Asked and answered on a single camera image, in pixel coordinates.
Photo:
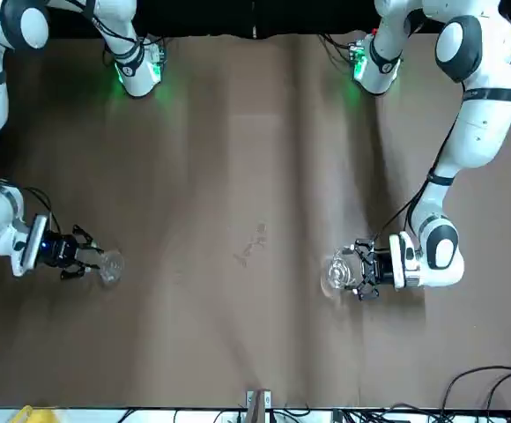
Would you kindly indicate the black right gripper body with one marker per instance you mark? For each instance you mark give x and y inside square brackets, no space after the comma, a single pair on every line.
[57,250]

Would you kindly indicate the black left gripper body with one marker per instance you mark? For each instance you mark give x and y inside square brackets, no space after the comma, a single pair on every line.
[382,266]

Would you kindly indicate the clear glass beaker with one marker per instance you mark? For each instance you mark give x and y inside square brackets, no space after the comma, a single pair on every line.
[339,273]

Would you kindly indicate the clear glass conical flask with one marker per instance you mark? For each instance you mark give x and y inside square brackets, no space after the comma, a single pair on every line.
[111,269]

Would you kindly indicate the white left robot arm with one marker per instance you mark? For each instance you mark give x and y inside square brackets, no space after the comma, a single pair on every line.
[480,132]

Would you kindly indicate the yellow bag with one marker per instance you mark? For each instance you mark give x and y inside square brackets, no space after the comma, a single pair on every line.
[31,416]

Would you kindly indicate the aluminium frame post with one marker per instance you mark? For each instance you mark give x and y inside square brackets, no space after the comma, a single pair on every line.
[257,405]

